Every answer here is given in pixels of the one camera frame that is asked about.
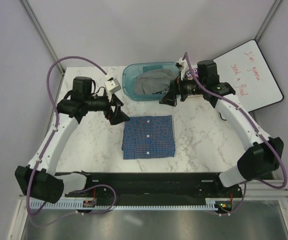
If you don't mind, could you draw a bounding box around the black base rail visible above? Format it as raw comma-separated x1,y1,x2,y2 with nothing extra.
65,172,242,206

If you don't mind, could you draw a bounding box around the Roald Dahl book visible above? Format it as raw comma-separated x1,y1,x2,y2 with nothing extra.
185,68,198,81

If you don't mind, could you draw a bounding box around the blue checkered long sleeve shirt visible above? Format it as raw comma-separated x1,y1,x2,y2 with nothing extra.
122,115,176,160

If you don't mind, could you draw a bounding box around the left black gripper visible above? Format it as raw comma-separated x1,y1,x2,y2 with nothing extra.
85,91,130,125

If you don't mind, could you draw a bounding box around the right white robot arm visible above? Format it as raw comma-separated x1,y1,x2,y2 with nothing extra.
159,57,288,197

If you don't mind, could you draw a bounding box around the white slotted cable duct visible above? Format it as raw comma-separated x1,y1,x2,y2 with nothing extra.
30,197,228,211

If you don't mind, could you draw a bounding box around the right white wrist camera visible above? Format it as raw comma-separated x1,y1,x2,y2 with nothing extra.
176,57,189,81

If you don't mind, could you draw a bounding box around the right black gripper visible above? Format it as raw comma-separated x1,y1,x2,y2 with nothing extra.
159,71,205,107

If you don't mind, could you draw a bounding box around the whiteboard with red writing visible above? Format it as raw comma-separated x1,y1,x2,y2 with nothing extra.
213,40,284,112

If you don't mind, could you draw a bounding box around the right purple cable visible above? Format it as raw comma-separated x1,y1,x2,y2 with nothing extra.
183,51,288,217

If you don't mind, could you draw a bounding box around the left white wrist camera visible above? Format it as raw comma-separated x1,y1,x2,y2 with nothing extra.
104,77,122,95

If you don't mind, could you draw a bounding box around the teal plastic bin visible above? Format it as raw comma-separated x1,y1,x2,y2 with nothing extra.
122,62,180,101

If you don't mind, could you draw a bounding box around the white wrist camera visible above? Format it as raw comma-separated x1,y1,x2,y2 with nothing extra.
176,57,189,81
104,77,122,95

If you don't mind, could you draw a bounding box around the purple cable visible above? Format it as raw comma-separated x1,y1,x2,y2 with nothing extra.
183,51,288,217
25,56,117,228

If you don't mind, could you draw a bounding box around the grey shirt in bin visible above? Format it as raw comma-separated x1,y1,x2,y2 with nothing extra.
133,68,179,95

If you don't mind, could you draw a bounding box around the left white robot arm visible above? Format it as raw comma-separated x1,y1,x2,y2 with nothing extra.
15,76,129,204

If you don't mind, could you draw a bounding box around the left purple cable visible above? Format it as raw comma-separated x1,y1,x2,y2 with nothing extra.
25,56,117,228

